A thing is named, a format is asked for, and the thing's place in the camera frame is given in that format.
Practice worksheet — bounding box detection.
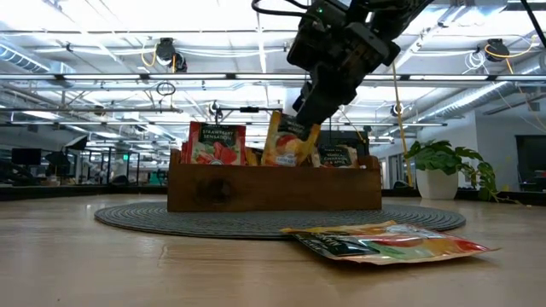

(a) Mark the thin black cable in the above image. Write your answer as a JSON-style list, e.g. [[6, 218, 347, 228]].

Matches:
[[519, 0, 546, 49]]

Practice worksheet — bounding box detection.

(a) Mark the black hanging ring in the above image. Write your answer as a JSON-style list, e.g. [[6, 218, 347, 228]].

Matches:
[[155, 81, 177, 97]]

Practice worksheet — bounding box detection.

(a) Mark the grey round woven placemat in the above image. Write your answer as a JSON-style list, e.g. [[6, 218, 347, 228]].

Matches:
[[93, 201, 468, 240]]

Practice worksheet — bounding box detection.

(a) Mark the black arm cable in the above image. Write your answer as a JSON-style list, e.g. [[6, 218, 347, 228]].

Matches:
[[250, 0, 311, 19]]

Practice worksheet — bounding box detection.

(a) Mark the yellow hanging cable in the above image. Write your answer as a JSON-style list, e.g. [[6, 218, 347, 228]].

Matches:
[[390, 63, 414, 188]]

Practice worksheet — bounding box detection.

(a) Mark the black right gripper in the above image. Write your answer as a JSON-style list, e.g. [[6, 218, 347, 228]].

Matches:
[[292, 0, 402, 127]]

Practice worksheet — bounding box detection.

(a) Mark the black monitor screen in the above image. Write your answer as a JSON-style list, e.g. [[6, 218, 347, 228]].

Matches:
[[317, 130, 370, 157]]

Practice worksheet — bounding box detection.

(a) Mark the silver ventilation duct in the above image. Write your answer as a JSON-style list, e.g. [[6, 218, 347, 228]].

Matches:
[[0, 42, 76, 76], [420, 84, 521, 123]]

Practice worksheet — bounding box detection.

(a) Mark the dark wall screen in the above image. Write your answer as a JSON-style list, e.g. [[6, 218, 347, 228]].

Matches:
[[514, 135, 546, 193]]

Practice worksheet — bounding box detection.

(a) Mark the dark computer monitor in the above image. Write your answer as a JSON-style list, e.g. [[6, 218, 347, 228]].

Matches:
[[11, 148, 43, 166]]

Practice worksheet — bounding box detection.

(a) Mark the black ceiling cord reel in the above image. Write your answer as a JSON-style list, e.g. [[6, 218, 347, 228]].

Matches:
[[484, 38, 511, 63], [154, 37, 189, 73]]

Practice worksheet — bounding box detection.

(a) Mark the wooden three-compartment tea box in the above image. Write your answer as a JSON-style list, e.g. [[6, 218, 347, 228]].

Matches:
[[166, 148, 383, 213]]

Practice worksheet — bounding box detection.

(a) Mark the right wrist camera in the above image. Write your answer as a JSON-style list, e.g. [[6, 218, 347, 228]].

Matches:
[[286, 16, 342, 72]]

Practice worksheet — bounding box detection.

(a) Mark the green plant in white pot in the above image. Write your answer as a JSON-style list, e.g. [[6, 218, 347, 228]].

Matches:
[[404, 139, 499, 202]]

